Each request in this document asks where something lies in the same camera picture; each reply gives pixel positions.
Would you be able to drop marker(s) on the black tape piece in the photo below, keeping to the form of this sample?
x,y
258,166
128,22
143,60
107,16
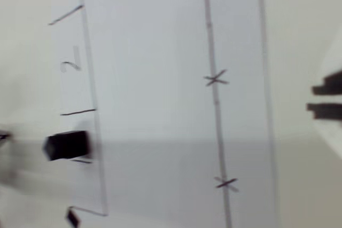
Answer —
x,y
72,218

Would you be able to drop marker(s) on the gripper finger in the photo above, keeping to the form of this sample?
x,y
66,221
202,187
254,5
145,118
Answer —
x,y
328,111
331,86

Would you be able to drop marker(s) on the white paper sheet with drawn boxes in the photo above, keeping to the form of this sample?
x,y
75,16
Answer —
x,y
160,51

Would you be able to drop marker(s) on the black cube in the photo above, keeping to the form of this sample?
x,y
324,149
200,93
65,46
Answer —
x,y
68,145

